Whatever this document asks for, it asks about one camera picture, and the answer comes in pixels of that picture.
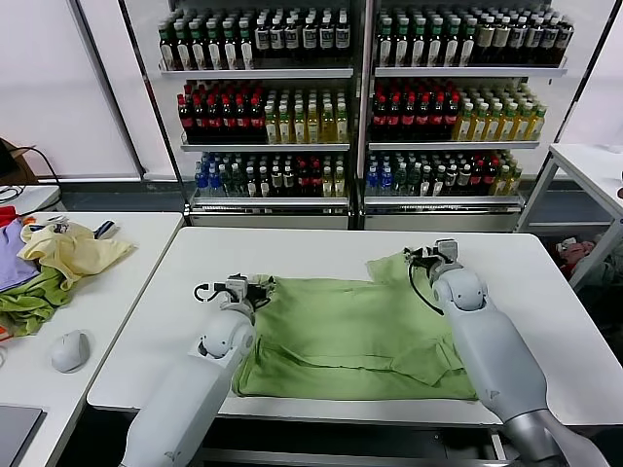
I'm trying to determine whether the grey label dark bottle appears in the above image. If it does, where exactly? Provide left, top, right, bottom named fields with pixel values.
left=510, top=18, right=527, bottom=66
left=526, top=18, right=542, bottom=66
left=541, top=18, right=558, bottom=66
left=558, top=18, right=573, bottom=65

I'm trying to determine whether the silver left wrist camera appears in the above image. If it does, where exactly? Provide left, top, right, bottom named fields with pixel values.
left=224, top=273, right=250, bottom=308

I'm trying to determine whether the pink crumpled cloth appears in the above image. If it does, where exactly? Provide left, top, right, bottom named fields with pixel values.
left=556, top=235, right=599, bottom=278

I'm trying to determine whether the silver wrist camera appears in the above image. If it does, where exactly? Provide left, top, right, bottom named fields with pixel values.
left=224, top=273, right=250, bottom=308
left=432, top=237, right=459, bottom=267

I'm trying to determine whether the white computer mouse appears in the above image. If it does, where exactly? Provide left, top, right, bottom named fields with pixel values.
left=50, top=329, right=92, bottom=375

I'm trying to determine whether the red cap cola bottle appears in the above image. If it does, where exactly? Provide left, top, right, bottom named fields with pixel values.
left=402, top=95, right=418, bottom=142
left=417, top=95, right=432, bottom=142
left=192, top=96, right=207, bottom=145
left=235, top=96, right=250, bottom=145
left=206, top=96, right=221, bottom=145
left=178, top=96, right=193, bottom=145
left=249, top=96, right=265, bottom=145
left=373, top=95, right=388, bottom=142
left=387, top=95, right=403, bottom=142
left=431, top=95, right=447, bottom=142
left=221, top=96, right=236, bottom=145
left=445, top=95, right=460, bottom=142

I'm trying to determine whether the thin black cable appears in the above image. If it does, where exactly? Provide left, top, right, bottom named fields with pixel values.
left=26, top=146, right=63, bottom=189

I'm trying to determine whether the grey crumpled cloth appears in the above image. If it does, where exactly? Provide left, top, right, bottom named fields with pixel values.
left=599, top=240, right=623, bottom=285

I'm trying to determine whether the brown cardboard box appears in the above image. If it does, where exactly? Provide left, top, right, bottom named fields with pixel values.
left=0, top=137, right=40, bottom=186

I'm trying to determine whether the metal shelf unit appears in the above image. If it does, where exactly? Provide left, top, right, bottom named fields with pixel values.
left=119, top=0, right=368, bottom=233
left=364, top=0, right=623, bottom=234

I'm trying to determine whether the crumpled olive green garment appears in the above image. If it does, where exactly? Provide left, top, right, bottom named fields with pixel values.
left=0, top=266, right=75, bottom=338

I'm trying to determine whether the light green polo shirt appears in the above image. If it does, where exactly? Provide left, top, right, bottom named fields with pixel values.
left=229, top=252, right=481, bottom=403

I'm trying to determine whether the beige label dark bottle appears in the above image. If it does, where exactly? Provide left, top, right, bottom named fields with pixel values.
left=477, top=18, right=494, bottom=66
left=493, top=18, right=509, bottom=66

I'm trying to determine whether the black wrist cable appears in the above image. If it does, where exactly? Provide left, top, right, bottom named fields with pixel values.
left=407, top=262, right=447, bottom=317
left=193, top=281, right=228, bottom=305

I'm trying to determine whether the grey laptop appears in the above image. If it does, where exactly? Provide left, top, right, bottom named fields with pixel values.
left=0, top=404, right=49, bottom=467

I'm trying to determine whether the white metal frame table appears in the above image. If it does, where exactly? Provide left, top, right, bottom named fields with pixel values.
left=515, top=142, right=623, bottom=292

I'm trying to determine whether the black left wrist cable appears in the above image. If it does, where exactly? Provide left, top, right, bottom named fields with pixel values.
left=193, top=281, right=228, bottom=305

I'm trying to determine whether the purple garment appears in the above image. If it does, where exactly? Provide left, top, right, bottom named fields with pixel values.
left=0, top=219, right=43, bottom=293

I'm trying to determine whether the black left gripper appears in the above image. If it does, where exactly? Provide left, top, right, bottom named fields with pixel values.
left=246, top=275, right=275, bottom=308

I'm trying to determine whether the pale yellow shirt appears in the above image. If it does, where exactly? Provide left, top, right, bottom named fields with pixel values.
left=18, top=223, right=137, bottom=292

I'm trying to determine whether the black diagonal frame pole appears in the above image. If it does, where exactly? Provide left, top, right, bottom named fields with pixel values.
left=67, top=0, right=150, bottom=184

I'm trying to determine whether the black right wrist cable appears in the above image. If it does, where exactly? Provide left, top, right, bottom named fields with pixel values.
left=407, top=262, right=447, bottom=317

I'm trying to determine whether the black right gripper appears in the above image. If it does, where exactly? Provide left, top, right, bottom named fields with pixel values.
left=402, top=246, right=436, bottom=276

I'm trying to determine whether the white label black bottle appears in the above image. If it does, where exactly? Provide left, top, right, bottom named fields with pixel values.
left=255, top=18, right=271, bottom=59
left=335, top=17, right=351, bottom=59
left=319, top=18, right=335, bottom=59
left=270, top=18, right=285, bottom=59
left=303, top=18, right=319, bottom=59
left=284, top=18, right=301, bottom=59

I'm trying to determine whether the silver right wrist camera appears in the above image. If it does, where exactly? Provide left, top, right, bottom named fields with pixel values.
left=432, top=237, right=459, bottom=267

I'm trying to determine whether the green cap dark bottle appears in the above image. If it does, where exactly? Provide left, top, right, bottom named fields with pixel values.
left=427, top=19, right=444, bottom=68
left=411, top=19, right=427, bottom=68
left=206, top=21, right=222, bottom=72
left=161, top=23, right=177, bottom=72
left=379, top=19, right=395, bottom=68
left=460, top=19, right=476, bottom=67
left=176, top=22, right=192, bottom=72
left=190, top=22, right=205, bottom=72
left=239, top=20, right=255, bottom=71
left=394, top=19, right=411, bottom=68
left=444, top=19, right=460, bottom=68
left=223, top=21, right=238, bottom=72

